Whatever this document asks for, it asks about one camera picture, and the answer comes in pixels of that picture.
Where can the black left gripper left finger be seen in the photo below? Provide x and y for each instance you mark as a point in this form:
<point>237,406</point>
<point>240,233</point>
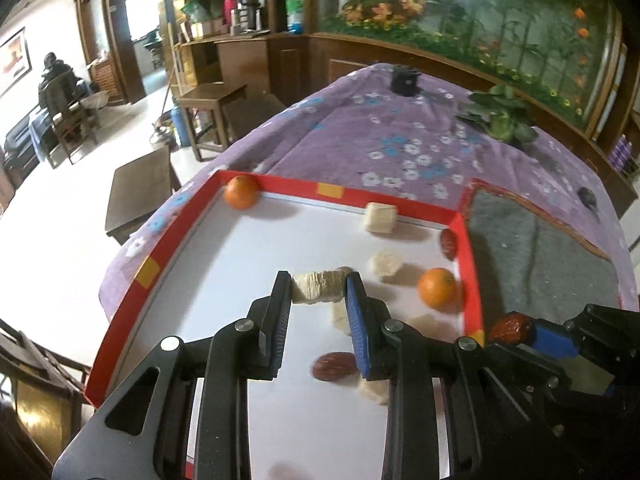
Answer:
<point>185,404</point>

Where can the red white shallow box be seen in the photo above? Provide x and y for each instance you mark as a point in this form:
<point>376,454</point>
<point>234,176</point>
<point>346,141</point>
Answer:
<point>98,389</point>

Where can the beige cake block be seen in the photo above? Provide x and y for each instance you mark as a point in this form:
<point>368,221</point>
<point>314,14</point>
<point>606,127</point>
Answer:
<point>380,218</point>

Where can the beige cake hexagon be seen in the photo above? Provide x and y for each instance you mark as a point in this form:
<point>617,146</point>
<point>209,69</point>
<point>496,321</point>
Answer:
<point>321,286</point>

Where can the orange mandarin on mat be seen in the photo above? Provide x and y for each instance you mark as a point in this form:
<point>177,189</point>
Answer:
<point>241,192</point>

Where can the green white bottle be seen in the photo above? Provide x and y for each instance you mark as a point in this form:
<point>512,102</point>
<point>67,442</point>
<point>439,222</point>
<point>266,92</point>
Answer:
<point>295,16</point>

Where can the wrinkled dark red jujube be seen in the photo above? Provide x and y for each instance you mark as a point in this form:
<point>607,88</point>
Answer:
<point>334,366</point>

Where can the blue water bottle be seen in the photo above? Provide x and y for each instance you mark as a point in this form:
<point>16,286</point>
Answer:
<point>182,130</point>

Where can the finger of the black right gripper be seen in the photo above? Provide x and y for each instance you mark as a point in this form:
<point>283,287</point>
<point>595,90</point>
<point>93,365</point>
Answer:
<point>514,367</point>

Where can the pink thermos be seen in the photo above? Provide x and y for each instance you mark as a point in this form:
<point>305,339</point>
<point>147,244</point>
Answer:
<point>229,7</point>

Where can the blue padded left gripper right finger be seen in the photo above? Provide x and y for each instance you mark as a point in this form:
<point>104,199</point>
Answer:
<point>426,377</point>

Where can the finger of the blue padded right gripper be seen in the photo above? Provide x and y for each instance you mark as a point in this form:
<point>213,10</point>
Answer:
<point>553,340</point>

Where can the black cylindrical object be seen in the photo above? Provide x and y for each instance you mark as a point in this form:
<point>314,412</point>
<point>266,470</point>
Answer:
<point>405,81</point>

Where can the purple floral tablecloth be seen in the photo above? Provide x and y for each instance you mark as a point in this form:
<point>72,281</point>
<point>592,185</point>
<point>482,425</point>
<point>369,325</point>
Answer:
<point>357,133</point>

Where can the black coffee maker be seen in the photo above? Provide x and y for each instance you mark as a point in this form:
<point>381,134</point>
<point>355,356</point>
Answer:
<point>247,12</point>

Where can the seated person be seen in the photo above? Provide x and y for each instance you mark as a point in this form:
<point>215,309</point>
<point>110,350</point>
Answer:
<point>59,88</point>

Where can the grey felt mat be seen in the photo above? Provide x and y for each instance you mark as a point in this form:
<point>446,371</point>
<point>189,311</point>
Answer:
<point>526,262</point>

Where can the small black object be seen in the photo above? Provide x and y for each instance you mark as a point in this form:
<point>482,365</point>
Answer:
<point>587,198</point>

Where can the orange mandarin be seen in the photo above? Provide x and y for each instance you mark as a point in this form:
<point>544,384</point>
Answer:
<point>241,192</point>
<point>437,288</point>

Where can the green leafy plant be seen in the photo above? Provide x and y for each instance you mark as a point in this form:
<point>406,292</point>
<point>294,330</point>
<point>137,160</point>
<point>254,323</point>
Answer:
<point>500,114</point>

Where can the dark wooden stool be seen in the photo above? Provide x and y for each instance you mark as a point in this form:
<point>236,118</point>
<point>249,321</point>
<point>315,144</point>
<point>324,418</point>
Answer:
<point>138,189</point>

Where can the purple bottles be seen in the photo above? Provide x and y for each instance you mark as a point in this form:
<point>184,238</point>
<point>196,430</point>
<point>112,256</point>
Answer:
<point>621,153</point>

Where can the wooden side table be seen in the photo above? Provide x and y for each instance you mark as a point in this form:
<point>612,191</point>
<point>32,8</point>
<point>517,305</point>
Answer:
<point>210,98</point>

